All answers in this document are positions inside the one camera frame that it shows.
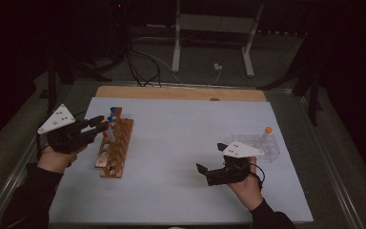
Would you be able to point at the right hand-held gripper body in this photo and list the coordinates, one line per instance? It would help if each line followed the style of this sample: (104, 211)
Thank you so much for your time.
(235, 171)

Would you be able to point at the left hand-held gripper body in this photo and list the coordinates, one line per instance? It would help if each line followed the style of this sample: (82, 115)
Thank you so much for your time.
(66, 136)

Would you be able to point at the orange-capped test tube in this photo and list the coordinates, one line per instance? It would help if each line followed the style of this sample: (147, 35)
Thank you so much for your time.
(111, 133)
(268, 129)

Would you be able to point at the wooden test tube rack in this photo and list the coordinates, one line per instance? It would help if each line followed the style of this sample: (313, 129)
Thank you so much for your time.
(122, 143)

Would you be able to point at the clear plastic test tube rack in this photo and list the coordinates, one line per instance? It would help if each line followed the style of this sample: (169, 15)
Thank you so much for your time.
(268, 149)

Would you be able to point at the person's right hand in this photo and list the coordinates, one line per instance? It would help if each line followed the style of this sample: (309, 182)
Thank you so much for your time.
(249, 191)

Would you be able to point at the person's left hand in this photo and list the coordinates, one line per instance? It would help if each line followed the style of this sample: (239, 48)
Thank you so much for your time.
(55, 162)

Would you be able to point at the blue-capped test tube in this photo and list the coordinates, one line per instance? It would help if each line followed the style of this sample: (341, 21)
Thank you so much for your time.
(110, 119)
(112, 110)

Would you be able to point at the white table mat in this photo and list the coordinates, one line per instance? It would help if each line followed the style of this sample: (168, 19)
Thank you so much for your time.
(171, 178)

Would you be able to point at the round table grommet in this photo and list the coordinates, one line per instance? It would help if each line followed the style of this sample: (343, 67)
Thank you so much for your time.
(214, 99)

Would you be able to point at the black tripod stand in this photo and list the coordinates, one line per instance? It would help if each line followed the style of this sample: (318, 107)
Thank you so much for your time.
(313, 101)
(51, 89)

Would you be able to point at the white power plug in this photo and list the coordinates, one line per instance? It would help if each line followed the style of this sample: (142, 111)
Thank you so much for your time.
(218, 66)

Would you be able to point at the white metal stand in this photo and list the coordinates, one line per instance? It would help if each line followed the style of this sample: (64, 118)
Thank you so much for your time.
(216, 24)

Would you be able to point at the metal floor rail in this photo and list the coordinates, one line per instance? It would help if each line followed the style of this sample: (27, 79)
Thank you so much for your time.
(327, 159)
(12, 181)

